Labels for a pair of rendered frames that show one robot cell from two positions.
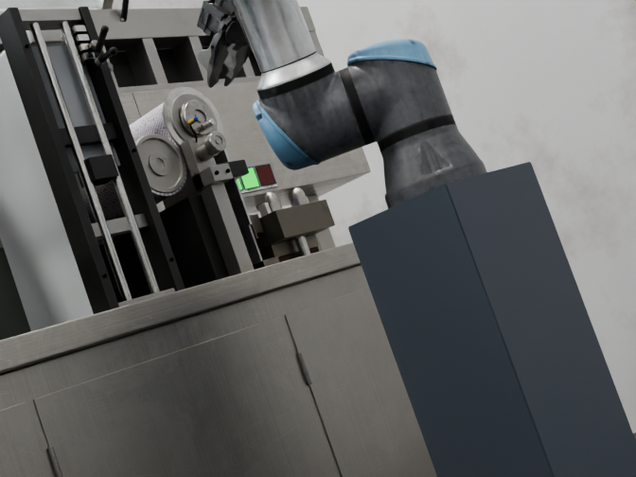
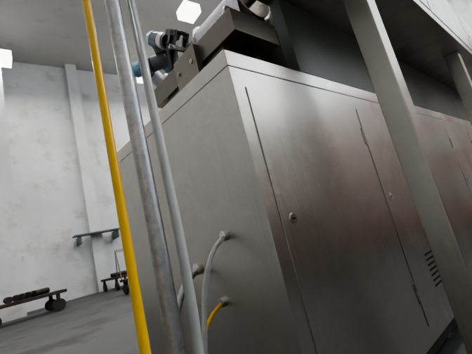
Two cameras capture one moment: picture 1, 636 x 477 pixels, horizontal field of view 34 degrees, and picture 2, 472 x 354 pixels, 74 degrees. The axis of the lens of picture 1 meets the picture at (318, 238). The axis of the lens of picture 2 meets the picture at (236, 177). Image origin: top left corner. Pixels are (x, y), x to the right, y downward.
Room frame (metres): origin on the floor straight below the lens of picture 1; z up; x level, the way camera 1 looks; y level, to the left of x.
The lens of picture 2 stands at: (3.16, 0.22, 0.51)
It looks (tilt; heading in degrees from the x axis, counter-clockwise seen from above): 11 degrees up; 184
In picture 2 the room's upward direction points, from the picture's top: 14 degrees counter-clockwise
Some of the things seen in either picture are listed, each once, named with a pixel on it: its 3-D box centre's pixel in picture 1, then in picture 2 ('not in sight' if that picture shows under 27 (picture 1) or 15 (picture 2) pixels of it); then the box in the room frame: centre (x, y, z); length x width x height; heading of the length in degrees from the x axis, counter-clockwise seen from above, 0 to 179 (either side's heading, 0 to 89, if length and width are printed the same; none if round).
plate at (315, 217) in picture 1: (245, 245); (209, 70); (2.32, 0.16, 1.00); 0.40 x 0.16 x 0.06; 48
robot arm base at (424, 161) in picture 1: (427, 162); not in sight; (1.51, -0.19, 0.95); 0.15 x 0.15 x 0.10
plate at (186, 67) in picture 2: not in sight; (188, 72); (2.39, 0.11, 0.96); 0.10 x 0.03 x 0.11; 48
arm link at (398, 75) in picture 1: (395, 89); not in sight; (1.51, -0.18, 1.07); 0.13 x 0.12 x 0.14; 85
